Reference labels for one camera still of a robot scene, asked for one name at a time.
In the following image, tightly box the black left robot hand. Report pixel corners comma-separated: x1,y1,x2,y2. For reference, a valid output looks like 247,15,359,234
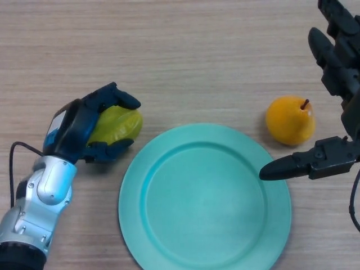
42,82,141,164

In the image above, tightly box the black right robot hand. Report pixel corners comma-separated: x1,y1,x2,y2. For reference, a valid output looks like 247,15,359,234
258,0,360,181

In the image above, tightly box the yellow-green starfruit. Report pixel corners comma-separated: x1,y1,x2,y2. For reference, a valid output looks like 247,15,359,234
86,105,143,149

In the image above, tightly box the teal round plate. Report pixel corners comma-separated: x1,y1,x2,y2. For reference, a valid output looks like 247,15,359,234
118,123,292,270

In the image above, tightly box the orange-yellow pear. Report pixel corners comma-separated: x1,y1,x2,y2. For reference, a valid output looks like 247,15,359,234
265,95,316,146

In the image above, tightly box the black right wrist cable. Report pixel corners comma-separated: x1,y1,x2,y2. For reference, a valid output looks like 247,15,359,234
348,168,360,231

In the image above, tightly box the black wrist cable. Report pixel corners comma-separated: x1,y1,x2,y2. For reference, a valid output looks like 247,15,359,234
9,141,45,209
348,168,360,231

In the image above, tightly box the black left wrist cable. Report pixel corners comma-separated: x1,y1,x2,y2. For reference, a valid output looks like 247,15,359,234
9,141,45,209

